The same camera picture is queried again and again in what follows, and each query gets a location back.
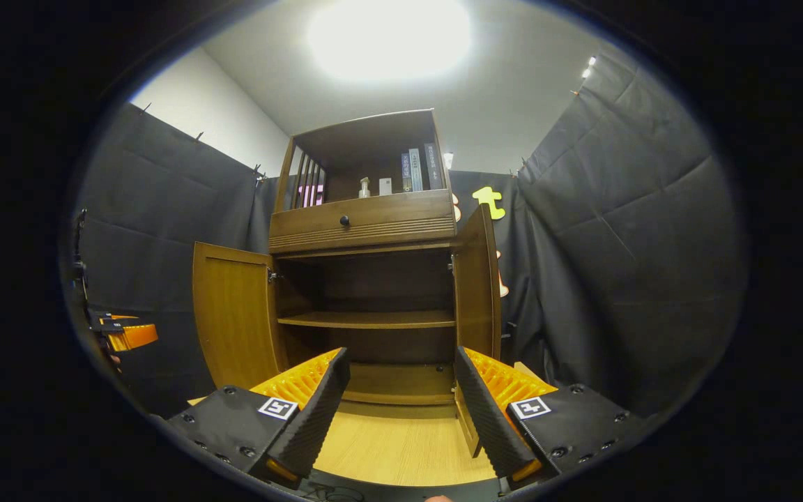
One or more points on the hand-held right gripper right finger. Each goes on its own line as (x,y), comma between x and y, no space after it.
(488,418)

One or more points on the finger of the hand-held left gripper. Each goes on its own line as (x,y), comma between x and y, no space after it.
(135,336)

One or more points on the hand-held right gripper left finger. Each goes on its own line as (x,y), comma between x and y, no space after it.
(314,425)

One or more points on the wooden shoe cabinet door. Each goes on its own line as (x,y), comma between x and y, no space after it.
(234,314)
(477,293)

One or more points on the wooden double-door shoe cabinet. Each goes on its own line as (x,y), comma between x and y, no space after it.
(366,132)

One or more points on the wooden inner cabinet shelf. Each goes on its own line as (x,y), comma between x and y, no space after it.
(366,319)

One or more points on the wooden cabinet drawer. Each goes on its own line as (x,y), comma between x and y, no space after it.
(401,213)

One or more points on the black backdrop cloth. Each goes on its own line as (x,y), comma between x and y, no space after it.
(617,244)

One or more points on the white pump bottle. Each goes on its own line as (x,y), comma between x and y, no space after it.
(364,188)

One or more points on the small white box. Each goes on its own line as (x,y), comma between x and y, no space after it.
(385,187)

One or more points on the dark grey book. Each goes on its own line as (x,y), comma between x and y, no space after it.
(433,167)

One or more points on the blue book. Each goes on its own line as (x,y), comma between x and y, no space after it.
(406,174)

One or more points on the pale grey book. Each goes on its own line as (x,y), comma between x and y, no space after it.
(416,171)

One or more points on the small ceiling light panel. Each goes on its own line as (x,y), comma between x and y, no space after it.
(588,67)

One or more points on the large ceiling light panel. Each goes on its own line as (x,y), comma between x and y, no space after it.
(387,38)

